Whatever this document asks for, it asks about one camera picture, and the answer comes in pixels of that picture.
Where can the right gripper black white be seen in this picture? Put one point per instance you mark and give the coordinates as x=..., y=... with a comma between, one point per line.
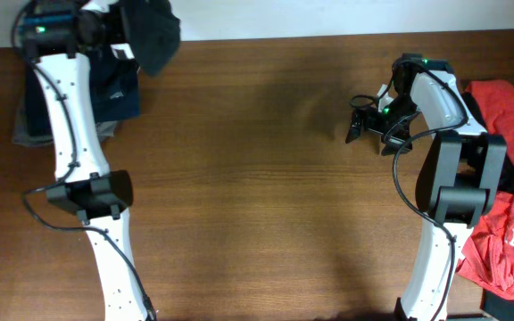
x=370, y=124

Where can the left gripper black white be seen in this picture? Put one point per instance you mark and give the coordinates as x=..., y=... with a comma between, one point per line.
x=119, y=26

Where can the dark green t-shirt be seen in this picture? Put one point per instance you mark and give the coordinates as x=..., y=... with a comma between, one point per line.
x=154, y=33

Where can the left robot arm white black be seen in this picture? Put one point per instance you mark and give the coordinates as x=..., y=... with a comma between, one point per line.
x=54, y=38

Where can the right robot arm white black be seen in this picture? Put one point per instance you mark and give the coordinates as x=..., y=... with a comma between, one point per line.
x=459, y=178

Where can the folded navy blue garment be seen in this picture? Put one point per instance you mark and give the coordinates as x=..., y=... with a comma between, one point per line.
x=113, y=89

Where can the folded grey garment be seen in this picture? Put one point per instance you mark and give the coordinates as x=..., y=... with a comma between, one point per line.
x=21, y=135

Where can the red garment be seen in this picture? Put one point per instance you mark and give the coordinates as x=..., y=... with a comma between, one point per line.
x=489, y=252

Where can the black garment under pile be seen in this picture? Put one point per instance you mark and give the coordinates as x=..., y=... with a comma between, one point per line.
x=492, y=304

